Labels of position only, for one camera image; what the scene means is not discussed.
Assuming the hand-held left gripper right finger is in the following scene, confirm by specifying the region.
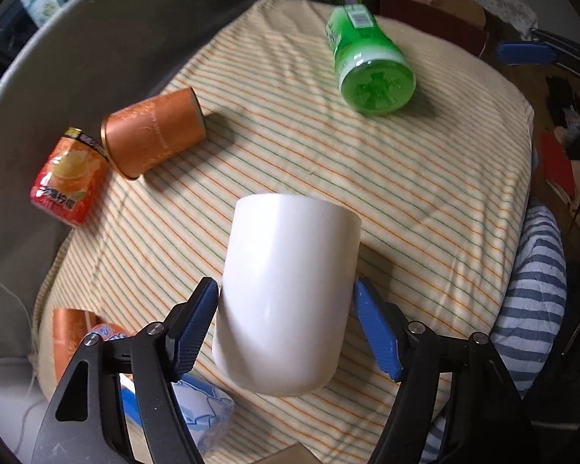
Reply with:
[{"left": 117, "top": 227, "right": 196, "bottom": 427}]
[{"left": 353, "top": 278, "right": 536, "bottom": 464}]

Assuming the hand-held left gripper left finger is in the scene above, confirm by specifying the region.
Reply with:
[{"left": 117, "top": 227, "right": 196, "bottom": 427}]
[{"left": 31, "top": 277, "right": 220, "bottom": 464}]

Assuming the white cup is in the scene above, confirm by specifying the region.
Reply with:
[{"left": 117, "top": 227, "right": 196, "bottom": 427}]
[{"left": 212, "top": 193, "right": 362, "bottom": 396}]

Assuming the orange printed can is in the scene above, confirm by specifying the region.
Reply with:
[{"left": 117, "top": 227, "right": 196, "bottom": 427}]
[{"left": 52, "top": 307, "right": 134, "bottom": 384}]

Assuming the striped cloth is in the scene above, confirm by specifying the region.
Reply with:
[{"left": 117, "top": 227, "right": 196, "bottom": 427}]
[{"left": 33, "top": 0, "right": 535, "bottom": 464}]

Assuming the blue striped clothing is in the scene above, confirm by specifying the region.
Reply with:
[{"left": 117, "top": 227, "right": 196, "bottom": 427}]
[{"left": 418, "top": 205, "right": 568, "bottom": 464}]

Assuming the red orange snack packet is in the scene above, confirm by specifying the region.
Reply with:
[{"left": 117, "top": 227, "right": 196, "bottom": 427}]
[{"left": 29, "top": 128, "right": 110, "bottom": 227}]

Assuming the orange cylindrical tin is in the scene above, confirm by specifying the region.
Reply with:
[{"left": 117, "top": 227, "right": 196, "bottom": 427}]
[{"left": 100, "top": 87, "right": 208, "bottom": 181}]

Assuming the red book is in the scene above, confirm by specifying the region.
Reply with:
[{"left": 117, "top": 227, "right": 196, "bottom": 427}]
[{"left": 539, "top": 131, "right": 576, "bottom": 206}]

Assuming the green plastic bottle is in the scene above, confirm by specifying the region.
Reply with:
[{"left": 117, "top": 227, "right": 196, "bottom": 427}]
[{"left": 325, "top": 4, "right": 417, "bottom": 116}]

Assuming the right hand-held gripper finger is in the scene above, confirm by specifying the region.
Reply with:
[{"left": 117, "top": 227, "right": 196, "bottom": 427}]
[{"left": 496, "top": 29, "right": 580, "bottom": 83}]

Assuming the white cable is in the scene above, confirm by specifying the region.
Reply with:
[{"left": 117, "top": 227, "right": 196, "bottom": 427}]
[{"left": 0, "top": 271, "right": 44, "bottom": 440}]

